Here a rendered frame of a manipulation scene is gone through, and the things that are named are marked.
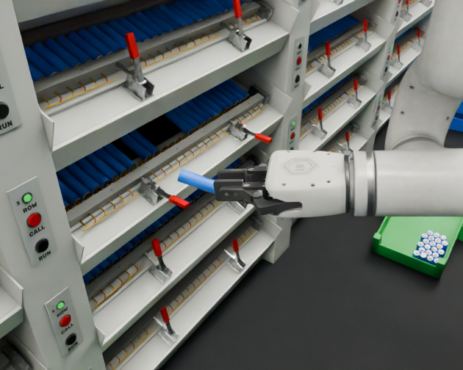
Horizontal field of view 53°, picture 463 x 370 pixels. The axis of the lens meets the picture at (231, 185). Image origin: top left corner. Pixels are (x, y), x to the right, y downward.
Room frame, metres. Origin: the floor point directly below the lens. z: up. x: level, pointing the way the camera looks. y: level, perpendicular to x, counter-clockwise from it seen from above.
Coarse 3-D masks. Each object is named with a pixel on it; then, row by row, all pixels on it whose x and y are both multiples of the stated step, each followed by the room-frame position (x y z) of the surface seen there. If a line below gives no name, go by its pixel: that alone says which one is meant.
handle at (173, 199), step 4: (156, 188) 0.64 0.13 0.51; (156, 192) 0.64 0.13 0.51; (160, 192) 0.64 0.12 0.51; (164, 192) 0.64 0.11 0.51; (164, 196) 0.63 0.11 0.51; (168, 196) 0.63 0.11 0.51; (172, 196) 0.63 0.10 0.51; (176, 196) 0.63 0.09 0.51; (172, 200) 0.62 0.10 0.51; (176, 200) 0.62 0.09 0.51; (180, 200) 0.62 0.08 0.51; (184, 200) 0.62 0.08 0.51; (176, 204) 0.61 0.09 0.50; (180, 204) 0.61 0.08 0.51; (184, 204) 0.61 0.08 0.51; (188, 204) 0.61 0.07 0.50; (184, 208) 0.60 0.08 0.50
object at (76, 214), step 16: (256, 96) 0.99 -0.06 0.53; (240, 112) 0.92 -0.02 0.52; (208, 128) 0.83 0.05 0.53; (176, 144) 0.77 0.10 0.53; (192, 144) 0.78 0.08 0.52; (160, 160) 0.71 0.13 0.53; (176, 160) 0.74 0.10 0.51; (128, 176) 0.66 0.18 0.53; (144, 176) 0.67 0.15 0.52; (112, 192) 0.62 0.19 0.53; (80, 208) 0.57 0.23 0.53; (96, 208) 0.59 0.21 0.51
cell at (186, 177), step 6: (180, 174) 0.53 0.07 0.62; (186, 174) 0.53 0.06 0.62; (192, 174) 0.53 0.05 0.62; (180, 180) 0.52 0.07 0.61; (186, 180) 0.52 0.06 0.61; (192, 180) 0.52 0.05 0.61; (198, 180) 0.52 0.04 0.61; (204, 180) 0.52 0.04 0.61; (210, 180) 0.52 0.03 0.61; (198, 186) 0.52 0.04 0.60; (204, 186) 0.52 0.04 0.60; (210, 186) 0.52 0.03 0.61
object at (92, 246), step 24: (264, 96) 1.00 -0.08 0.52; (288, 96) 0.98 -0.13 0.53; (264, 120) 0.95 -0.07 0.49; (168, 144) 0.79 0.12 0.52; (216, 144) 0.83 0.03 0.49; (240, 144) 0.85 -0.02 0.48; (192, 168) 0.74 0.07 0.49; (216, 168) 0.78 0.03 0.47; (168, 192) 0.67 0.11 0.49; (192, 192) 0.73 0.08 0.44; (120, 216) 0.60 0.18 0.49; (144, 216) 0.61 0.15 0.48; (96, 240) 0.54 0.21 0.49; (120, 240) 0.57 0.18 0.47; (96, 264) 0.53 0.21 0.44
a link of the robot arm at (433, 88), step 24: (456, 0) 0.46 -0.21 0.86; (432, 24) 0.48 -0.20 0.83; (456, 24) 0.45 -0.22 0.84; (432, 48) 0.47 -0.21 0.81; (456, 48) 0.45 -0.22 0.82; (408, 72) 0.53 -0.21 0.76; (432, 72) 0.46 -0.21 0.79; (456, 72) 0.44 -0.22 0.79; (408, 96) 0.55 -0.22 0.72; (432, 96) 0.53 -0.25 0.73; (456, 96) 0.45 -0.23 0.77; (408, 120) 0.56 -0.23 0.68; (432, 120) 0.55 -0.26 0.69; (384, 144) 0.58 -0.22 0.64
